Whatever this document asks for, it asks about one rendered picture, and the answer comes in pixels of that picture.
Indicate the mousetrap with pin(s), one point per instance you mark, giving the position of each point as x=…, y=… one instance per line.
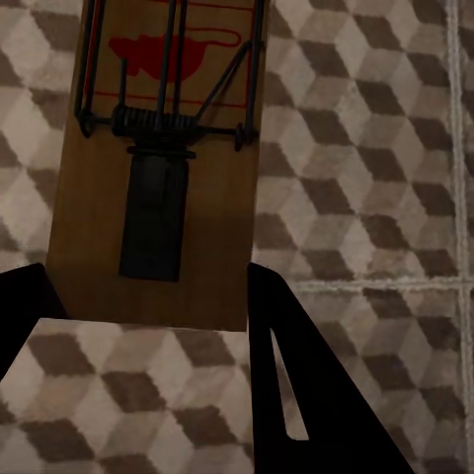
x=154, y=212

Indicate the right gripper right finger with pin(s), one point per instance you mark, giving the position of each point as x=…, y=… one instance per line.
x=345, y=437

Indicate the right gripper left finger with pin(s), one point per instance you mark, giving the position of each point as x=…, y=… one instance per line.
x=20, y=309

